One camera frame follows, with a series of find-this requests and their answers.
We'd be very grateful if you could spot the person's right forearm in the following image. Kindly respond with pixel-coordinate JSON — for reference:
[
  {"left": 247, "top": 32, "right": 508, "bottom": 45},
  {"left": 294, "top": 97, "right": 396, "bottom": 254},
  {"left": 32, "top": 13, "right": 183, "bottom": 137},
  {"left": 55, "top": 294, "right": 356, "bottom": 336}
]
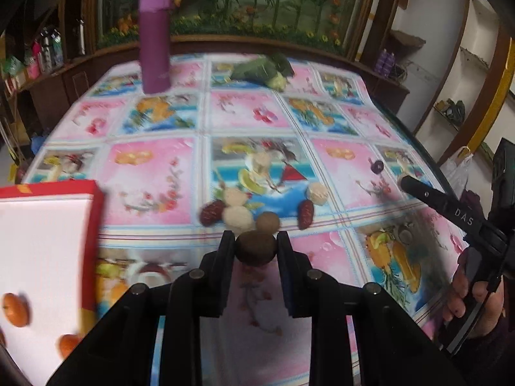
[{"left": 479, "top": 317, "right": 515, "bottom": 371}]

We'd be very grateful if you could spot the small orange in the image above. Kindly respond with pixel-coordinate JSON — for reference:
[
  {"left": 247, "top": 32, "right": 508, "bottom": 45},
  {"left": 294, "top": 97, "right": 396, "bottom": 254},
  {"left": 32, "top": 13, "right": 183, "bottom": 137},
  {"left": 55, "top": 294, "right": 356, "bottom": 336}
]
[
  {"left": 60, "top": 334, "right": 81, "bottom": 359},
  {"left": 2, "top": 293, "right": 31, "bottom": 327}
]

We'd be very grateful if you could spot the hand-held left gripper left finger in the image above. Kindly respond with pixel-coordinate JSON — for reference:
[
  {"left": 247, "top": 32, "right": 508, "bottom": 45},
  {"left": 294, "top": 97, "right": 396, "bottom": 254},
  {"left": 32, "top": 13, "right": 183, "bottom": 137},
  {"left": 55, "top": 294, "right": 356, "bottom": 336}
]
[{"left": 46, "top": 230, "right": 236, "bottom": 386}]

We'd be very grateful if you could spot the blue water jug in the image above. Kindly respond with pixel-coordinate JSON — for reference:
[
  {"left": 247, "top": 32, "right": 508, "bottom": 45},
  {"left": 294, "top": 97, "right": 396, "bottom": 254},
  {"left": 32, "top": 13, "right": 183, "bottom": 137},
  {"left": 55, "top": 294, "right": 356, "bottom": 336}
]
[{"left": 30, "top": 134, "right": 51, "bottom": 153}]

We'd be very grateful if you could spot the brown round fruit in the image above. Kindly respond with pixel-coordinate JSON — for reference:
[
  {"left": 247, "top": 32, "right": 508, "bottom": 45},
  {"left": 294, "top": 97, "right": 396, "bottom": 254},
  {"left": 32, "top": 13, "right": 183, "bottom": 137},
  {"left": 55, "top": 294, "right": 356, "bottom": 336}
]
[
  {"left": 256, "top": 212, "right": 279, "bottom": 234},
  {"left": 234, "top": 230, "right": 278, "bottom": 265}
]

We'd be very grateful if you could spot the beige bumpy fruit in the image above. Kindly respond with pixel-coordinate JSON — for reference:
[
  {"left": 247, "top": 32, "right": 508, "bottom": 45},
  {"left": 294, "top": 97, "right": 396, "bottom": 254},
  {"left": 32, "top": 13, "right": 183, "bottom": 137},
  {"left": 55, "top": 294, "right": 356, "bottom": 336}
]
[
  {"left": 223, "top": 188, "right": 246, "bottom": 209},
  {"left": 222, "top": 206, "right": 254, "bottom": 227}
]

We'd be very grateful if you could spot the brown cardboard tray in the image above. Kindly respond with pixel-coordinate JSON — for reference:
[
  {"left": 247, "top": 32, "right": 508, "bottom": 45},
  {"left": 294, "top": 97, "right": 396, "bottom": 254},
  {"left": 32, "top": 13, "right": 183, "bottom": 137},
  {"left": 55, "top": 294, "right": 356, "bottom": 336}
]
[{"left": 392, "top": 30, "right": 426, "bottom": 51}]

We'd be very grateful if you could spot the dark metal bottle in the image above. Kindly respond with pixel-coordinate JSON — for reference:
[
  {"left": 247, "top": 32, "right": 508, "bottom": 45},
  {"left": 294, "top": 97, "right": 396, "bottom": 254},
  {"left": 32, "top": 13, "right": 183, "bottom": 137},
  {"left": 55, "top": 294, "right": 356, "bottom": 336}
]
[{"left": 76, "top": 19, "right": 87, "bottom": 56}]

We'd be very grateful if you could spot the purple thermos bottle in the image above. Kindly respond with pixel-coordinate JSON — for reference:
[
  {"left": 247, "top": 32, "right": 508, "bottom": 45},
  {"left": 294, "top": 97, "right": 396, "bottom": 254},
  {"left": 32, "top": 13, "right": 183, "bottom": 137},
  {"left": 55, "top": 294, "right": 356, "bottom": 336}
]
[{"left": 138, "top": 0, "right": 175, "bottom": 94}]

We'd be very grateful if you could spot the person's right hand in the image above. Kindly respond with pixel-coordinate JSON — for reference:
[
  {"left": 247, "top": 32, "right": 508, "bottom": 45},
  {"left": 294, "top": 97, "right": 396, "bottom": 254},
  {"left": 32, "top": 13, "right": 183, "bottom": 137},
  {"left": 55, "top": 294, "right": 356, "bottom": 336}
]
[{"left": 446, "top": 248, "right": 505, "bottom": 337}]

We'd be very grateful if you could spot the red box with white inside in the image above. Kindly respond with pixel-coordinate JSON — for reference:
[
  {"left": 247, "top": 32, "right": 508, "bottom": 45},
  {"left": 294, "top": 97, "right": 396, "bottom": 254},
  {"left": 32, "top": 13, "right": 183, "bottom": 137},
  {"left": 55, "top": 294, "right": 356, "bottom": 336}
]
[{"left": 0, "top": 181, "right": 106, "bottom": 386}]

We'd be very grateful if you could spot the glass tank with plants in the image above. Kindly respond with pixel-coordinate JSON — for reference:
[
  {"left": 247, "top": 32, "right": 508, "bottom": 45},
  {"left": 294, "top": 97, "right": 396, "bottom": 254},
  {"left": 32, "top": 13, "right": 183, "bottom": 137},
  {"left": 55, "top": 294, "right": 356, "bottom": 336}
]
[{"left": 94, "top": 0, "right": 371, "bottom": 55}]

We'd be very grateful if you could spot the dark green bundle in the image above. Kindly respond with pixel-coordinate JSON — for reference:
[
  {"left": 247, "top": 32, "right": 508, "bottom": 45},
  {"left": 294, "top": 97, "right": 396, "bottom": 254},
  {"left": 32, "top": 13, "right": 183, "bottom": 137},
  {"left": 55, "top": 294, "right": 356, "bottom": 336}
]
[{"left": 436, "top": 98, "right": 466, "bottom": 123}]

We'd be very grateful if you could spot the white plastic bag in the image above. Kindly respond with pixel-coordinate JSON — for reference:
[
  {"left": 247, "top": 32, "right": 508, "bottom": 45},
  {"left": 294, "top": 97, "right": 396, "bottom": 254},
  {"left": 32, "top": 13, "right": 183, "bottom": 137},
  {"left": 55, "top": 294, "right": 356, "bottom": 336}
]
[{"left": 440, "top": 149, "right": 473, "bottom": 198}]

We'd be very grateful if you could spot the fruit printed tablecloth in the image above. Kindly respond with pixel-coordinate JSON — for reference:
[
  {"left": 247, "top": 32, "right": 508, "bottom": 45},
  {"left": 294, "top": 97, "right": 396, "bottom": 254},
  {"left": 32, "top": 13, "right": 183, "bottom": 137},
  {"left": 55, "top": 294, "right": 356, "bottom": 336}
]
[{"left": 22, "top": 52, "right": 471, "bottom": 386}]

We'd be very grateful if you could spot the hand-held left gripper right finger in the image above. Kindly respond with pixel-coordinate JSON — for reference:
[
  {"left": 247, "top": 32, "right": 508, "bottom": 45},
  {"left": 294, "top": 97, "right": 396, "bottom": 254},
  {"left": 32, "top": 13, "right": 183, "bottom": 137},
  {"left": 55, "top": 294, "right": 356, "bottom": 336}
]
[{"left": 277, "top": 232, "right": 469, "bottom": 386}]

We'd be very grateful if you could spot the green vegetable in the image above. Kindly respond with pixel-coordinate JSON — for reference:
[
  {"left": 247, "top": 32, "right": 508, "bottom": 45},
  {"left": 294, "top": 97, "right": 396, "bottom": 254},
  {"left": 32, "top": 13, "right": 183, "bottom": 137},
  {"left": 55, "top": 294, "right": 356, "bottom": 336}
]
[{"left": 231, "top": 52, "right": 296, "bottom": 91}]

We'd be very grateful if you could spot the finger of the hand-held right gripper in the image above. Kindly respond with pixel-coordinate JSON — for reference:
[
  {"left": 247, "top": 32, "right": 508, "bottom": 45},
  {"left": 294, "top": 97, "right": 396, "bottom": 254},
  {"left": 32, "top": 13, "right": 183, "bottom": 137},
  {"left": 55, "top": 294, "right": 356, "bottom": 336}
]
[{"left": 399, "top": 175, "right": 453, "bottom": 215}]

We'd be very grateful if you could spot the row of colourful bottles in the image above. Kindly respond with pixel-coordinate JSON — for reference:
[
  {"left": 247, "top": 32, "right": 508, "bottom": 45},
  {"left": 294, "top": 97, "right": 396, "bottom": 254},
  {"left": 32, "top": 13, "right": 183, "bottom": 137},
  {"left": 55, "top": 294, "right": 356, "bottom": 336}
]
[{"left": 0, "top": 26, "right": 65, "bottom": 89}]

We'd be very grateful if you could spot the red date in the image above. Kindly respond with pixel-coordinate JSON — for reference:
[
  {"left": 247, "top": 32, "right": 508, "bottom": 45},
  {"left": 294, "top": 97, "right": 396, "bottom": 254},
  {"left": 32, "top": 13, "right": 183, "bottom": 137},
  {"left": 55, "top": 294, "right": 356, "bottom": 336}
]
[
  {"left": 199, "top": 200, "right": 223, "bottom": 227},
  {"left": 298, "top": 200, "right": 314, "bottom": 229}
]

